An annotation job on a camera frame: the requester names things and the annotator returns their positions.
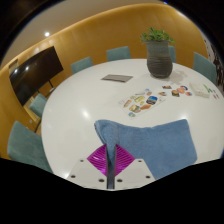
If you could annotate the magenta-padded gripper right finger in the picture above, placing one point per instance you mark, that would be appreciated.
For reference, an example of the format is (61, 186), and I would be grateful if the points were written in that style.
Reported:
(135, 171)

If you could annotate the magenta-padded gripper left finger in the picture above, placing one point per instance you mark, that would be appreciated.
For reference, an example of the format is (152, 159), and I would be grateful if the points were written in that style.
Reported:
(88, 171)

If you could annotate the blue terry towel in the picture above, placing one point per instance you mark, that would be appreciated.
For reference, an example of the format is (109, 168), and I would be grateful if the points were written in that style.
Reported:
(160, 143)

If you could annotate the white sheet of colourful stickers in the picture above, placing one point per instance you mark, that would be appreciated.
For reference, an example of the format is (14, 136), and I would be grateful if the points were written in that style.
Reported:
(143, 103)

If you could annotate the teal chairs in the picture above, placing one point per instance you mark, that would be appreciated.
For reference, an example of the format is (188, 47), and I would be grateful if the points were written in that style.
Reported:
(25, 143)

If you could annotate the small orange sticker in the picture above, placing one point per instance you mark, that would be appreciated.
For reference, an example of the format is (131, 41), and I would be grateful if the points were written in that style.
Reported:
(162, 93)

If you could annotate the black square sticker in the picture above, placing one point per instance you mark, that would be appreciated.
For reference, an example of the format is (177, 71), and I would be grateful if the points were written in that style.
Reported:
(175, 93)

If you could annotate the dark rectangular sticker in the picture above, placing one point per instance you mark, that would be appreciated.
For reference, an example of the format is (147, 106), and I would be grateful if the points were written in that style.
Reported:
(166, 87)

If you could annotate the round orange sticker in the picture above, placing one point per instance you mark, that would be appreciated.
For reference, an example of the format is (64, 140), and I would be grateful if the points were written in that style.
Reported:
(181, 89)

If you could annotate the small red and blue sticker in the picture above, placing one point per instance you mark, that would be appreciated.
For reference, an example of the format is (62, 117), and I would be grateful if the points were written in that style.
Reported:
(188, 93)

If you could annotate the flat white box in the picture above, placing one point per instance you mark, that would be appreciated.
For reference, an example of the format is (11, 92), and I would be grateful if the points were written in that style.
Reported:
(199, 90)

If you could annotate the grey ribbed pot with plant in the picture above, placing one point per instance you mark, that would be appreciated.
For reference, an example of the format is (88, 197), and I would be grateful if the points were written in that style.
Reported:
(159, 60)

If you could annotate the round ceiling lights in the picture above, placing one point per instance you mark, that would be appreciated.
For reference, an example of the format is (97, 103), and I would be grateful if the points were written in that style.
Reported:
(47, 34)

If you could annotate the black wall screen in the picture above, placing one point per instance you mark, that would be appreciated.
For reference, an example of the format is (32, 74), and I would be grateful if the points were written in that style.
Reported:
(35, 76)

